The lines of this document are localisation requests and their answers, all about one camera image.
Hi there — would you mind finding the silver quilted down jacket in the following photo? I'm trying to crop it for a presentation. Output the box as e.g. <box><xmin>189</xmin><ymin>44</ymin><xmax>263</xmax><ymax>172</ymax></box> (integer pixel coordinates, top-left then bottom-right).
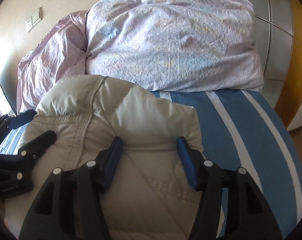
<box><xmin>5</xmin><ymin>75</ymin><xmax>203</xmax><ymax>239</ymax></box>

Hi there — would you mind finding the blue white striped bedsheet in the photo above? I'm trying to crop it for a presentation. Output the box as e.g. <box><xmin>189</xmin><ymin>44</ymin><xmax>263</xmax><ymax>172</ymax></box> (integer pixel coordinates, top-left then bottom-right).
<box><xmin>0</xmin><ymin>89</ymin><xmax>302</xmax><ymax>239</ymax></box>

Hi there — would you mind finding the pink floral duvet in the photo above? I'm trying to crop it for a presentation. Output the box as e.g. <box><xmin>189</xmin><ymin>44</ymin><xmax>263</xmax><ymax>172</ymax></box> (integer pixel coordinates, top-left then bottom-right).
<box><xmin>17</xmin><ymin>0</ymin><xmax>264</xmax><ymax>112</ymax></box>

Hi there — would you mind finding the white wall socket plate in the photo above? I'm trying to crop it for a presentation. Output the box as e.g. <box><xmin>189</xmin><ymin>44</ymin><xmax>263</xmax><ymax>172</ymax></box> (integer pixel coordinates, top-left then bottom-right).
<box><xmin>26</xmin><ymin>17</ymin><xmax>34</xmax><ymax>33</ymax></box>

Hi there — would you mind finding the white wall switch plate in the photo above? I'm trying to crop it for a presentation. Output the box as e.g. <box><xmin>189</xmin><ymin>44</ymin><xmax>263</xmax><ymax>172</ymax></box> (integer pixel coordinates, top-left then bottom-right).
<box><xmin>31</xmin><ymin>7</ymin><xmax>43</xmax><ymax>26</ymax></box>

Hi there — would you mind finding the wooden framed wall niche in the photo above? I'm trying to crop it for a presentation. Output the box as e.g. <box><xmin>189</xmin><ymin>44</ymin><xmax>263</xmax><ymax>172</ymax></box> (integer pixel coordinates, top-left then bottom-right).
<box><xmin>249</xmin><ymin>0</ymin><xmax>302</xmax><ymax>131</ymax></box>

